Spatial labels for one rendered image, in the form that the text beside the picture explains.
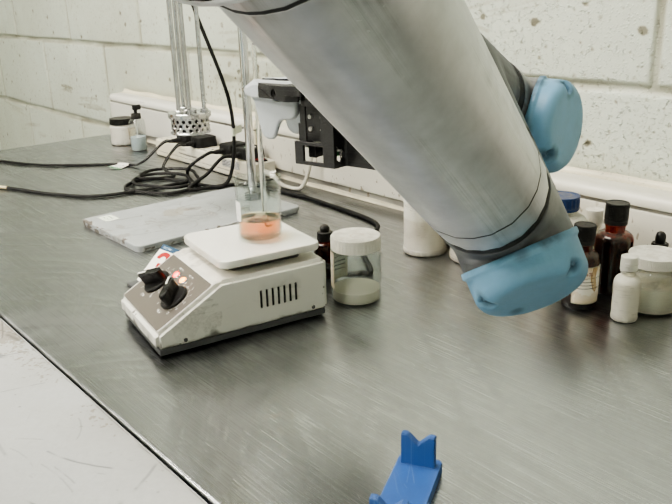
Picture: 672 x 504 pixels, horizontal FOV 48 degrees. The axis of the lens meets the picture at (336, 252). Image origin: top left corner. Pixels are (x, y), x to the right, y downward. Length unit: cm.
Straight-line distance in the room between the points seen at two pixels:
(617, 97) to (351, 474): 64
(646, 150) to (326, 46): 81
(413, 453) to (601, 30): 65
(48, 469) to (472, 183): 43
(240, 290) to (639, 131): 54
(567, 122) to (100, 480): 45
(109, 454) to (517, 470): 32
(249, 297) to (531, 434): 33
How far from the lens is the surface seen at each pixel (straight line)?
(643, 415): 71
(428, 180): 36
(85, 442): 68
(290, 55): 27
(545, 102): 60
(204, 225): 119
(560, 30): 109
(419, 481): 58
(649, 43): 103
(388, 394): 71
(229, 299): 80
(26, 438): 71
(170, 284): 81
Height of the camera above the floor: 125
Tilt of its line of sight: 19 degrees down
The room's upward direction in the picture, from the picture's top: 2 degrees counter-clockwise
